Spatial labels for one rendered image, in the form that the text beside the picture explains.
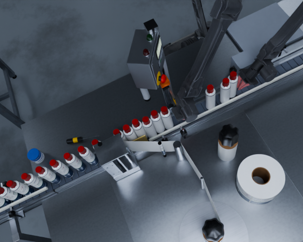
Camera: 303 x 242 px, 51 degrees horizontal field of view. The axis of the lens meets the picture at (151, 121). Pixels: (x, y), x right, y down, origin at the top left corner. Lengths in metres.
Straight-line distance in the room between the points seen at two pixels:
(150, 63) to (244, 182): 0.67
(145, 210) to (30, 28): 2.73
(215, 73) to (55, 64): 1.91
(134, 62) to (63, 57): 2.21
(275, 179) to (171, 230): 0.53
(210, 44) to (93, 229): 1.07
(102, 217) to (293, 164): 1.00
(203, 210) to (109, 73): 1.88
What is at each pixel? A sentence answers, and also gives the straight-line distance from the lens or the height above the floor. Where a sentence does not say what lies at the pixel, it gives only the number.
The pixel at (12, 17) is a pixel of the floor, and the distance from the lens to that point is 4.10.
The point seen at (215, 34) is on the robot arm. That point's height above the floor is 1.48.
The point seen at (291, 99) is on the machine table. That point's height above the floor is 0.83.
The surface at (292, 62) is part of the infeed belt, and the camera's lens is 1.95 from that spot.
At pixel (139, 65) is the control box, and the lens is 1.23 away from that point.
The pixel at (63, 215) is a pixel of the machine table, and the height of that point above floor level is 0.83.
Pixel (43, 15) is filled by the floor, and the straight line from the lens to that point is 3.90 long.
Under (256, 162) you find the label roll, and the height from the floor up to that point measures 1.02.
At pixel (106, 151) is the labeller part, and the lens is 1.46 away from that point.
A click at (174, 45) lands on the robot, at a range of 2.83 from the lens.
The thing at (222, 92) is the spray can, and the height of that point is 1.01.
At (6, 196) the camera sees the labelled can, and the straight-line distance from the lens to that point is 1.76.
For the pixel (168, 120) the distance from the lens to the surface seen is 1.61.
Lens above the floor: 2.45
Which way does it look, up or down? 63 degrees down
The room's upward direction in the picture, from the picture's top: 22 degrees counter-clockwise
